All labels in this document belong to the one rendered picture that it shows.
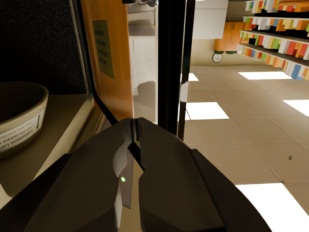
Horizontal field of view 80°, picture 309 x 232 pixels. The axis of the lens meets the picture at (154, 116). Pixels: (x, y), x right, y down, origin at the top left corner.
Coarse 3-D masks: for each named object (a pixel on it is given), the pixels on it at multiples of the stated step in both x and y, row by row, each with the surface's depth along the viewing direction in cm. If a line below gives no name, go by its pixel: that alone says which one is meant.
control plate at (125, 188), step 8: (104, 128) 37; (128, 152) 38; (128, 160) 36; (128, 168) 34; (120, 176) 31; (128, 176) 33; (120, 184) 30; (128, 184) 32; (120, 192) 29; (128, 192) 30; (128, 200) 29
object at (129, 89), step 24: (96, 0) 24; (120, 0) 18; (192, 0) 11; (96, 24) 27; (120, 24) 19; (144, 24) 15; (192, 24) 11; (96, 48) 30; (120, 48) 21; (144, 48) 16; (96, 72) 34; (120, 72) 23; (144, 72) 17; (120, 96) 25; (144, 96) 18; (120, 120) 28
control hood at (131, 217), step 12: (96, 108) 43; (96, 120) 38; (84, 132) 34; (96, 132) 35; (132, 180) 33; (132, 192) 31; (132, 204) 29; (132, 216) 28; (120, 228) 25; (132, 228) 26
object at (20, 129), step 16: (0, 96) 31; (16, 96) 31; (32, 96) 30; (0, 112) 31; (16, 112) 31; (32, 112) 22; (0, 128) 19; (16, 128) 21; (32, 128) 24; (0, 144) 21; (16, 144) 22; (0, 160) 22
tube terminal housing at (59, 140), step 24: (48, 96) 38; (72, 96) 38; (0, 120) 31; (48, 120) 30; (72, 120) 31; (48, 144) 25; (72, 144) 30; (0, 168) 21; (24, 168) 21; (0, 192) 15
